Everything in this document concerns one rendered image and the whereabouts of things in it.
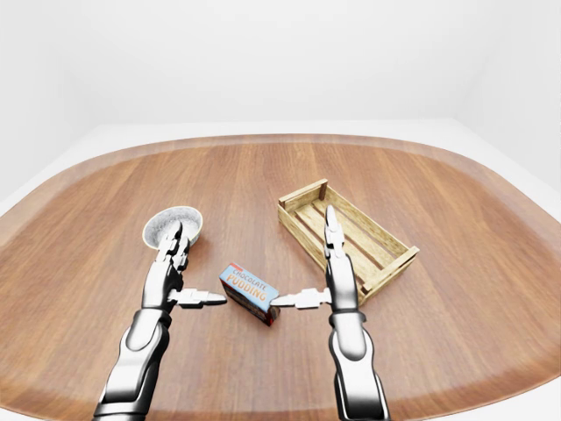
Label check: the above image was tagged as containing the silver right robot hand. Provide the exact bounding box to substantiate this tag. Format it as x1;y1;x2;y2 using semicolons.
269;204;360;314

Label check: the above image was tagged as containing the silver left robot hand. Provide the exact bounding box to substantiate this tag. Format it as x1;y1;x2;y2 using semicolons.
141;220;228;312

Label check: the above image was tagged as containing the wooden slat tray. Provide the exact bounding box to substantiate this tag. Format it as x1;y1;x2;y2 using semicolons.
277;177;421;307

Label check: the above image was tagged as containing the chocolate pudding box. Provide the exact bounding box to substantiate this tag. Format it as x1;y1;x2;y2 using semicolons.
218;261;281;327

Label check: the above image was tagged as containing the white patterned bowl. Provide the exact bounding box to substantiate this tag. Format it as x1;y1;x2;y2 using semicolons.
142;205;205;250

